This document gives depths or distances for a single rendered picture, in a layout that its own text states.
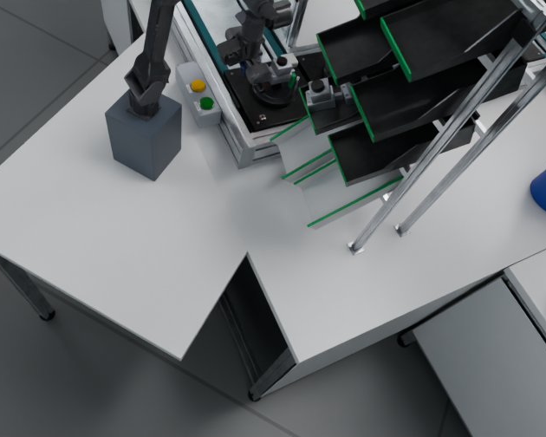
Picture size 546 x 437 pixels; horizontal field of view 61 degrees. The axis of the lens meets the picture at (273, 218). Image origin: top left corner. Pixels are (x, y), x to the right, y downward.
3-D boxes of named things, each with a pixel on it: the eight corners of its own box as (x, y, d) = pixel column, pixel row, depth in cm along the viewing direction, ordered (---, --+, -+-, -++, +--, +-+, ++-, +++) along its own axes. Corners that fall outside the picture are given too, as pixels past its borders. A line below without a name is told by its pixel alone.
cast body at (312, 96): (309, 113, 111) (304, 95, 105) (307, 98, 113) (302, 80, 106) (344, 105, 109) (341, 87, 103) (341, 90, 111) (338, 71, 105)
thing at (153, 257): (-54, 224, 119) (-59, 218, 116) (150, 34, 164) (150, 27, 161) (180, 361, 113) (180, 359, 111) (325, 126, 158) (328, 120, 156)
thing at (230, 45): (240, 30, 120) (216, 33, 117) (250, 49, 117) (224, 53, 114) (237, 49, 125) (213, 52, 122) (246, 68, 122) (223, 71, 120)
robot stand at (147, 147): (113, 159, 133) (103, 113, 116) (141, 127, 140) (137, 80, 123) (154, 182, 132) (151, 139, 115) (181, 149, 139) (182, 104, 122)
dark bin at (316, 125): (315, 135, 109) (310, 118, 102) (300, 94, 114) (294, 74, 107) (432, 93, 105) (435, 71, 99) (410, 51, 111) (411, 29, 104)
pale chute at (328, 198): (315, 230, 120) (307, 226, 116) (301, 187, 125) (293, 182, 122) (416, 179, 108) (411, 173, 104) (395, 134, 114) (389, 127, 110)
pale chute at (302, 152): (290, 184, 125) (282, 179, 122) (277, 145, 131) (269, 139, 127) (384, 130, 114) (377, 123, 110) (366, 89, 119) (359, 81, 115)
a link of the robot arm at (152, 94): (139, 107, 112) (136, 88, 106) (123, 81, 115) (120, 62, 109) (164, 100, 114) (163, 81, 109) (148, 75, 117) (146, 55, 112)
